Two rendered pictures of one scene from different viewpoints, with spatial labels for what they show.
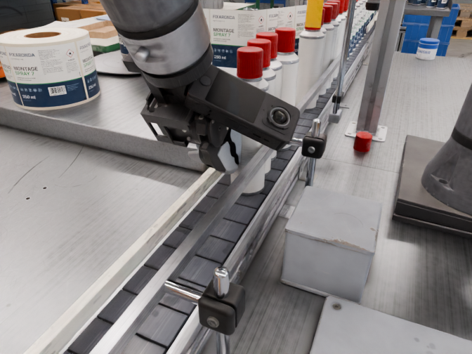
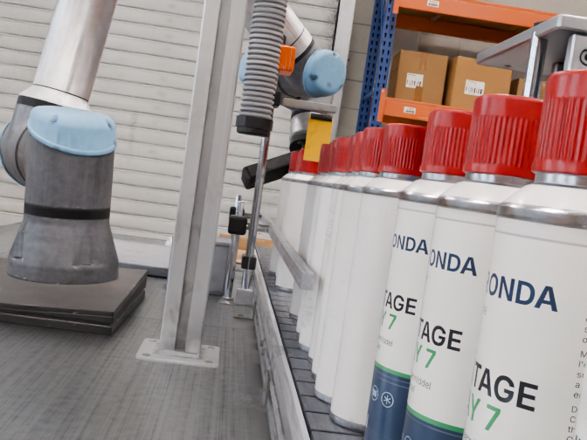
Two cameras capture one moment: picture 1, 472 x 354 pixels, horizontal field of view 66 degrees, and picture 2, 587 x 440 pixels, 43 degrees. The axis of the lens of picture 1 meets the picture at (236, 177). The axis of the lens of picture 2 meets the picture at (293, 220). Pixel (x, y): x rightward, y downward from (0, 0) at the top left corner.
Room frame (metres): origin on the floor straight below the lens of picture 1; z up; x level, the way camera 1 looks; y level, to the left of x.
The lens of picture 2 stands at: (1.55, -0.61, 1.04)
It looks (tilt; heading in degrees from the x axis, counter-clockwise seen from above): 3 degrees down; 151
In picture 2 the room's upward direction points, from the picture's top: 8 degrees clockwise
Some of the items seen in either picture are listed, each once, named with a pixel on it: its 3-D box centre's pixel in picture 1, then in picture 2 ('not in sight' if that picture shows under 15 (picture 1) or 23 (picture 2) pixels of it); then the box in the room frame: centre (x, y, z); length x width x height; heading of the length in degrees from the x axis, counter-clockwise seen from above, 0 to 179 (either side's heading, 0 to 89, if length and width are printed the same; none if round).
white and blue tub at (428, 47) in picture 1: (427, 48); not in sight; (1.48, -0.75, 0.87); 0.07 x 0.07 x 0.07
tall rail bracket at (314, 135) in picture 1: (296, 168); (247, 252); (0.47, -0.09, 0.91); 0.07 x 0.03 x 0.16; 66
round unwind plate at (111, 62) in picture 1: (135, 61); not in sight; (1.20, 0.32, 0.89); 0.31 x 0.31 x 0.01
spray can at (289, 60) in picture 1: (281, 92); (301, 220); (0.61, -0.08, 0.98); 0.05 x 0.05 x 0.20
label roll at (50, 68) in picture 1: (51, 66); not in sight; (0.89, 0.45, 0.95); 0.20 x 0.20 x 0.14
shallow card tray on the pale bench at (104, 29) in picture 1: (106, 29); not in sight; (2.20, 0.74, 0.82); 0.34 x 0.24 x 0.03; 161
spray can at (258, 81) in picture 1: (248, 125); (293, 214); (0.47, -0.02, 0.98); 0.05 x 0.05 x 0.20
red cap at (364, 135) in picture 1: (362, 141); not in sight; (0.69, -0.27, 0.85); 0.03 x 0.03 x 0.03
